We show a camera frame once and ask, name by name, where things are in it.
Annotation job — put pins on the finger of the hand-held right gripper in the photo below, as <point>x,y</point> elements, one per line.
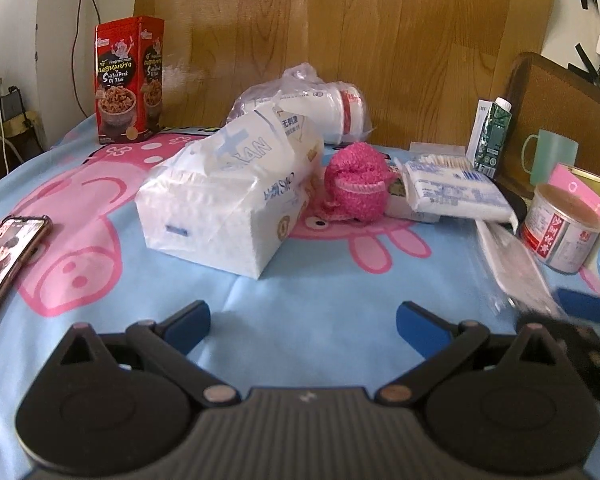
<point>585,305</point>
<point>587,360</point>

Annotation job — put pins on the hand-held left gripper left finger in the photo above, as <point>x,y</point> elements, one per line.
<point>187,327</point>

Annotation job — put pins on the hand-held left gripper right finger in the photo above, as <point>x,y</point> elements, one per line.
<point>422,327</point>

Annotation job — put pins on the clear plastic zip bag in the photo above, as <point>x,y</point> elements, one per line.
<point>515,265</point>

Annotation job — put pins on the pink tin box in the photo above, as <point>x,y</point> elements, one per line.
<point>597,182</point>

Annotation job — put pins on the floral pocket tissue pack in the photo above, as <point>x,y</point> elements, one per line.
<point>396,195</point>

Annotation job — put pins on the cotton swab pack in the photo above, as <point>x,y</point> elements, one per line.
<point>455,190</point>

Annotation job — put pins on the pink knitted scrubber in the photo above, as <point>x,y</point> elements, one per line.
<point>355,180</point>

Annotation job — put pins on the white tin can red label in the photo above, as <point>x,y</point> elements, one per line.
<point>560,230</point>

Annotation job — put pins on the printed blue pink blanket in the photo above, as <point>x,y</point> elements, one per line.
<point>330,285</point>

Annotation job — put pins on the black round object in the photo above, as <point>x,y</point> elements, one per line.
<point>517,205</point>

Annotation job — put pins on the white tissue pack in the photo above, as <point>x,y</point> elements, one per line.
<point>220,200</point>

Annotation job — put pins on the pale green mug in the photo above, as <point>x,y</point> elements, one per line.
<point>555,157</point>

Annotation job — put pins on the green drink carton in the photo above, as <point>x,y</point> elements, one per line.
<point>495,140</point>

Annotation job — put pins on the smartphone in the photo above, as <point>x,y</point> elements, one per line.
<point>2,260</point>

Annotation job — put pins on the brown tray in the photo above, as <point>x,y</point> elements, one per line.
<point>570,100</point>

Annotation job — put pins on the white tube packet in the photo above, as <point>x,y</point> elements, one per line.
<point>477,125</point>

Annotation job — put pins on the bagged stack of paper cups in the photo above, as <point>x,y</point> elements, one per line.
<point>325,105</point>

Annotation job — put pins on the red snack box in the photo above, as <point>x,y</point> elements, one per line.
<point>125,80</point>

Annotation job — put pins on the brown bag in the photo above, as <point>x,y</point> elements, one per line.
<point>10,140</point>

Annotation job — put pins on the wooden panel board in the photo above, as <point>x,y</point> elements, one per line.
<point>355,35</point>

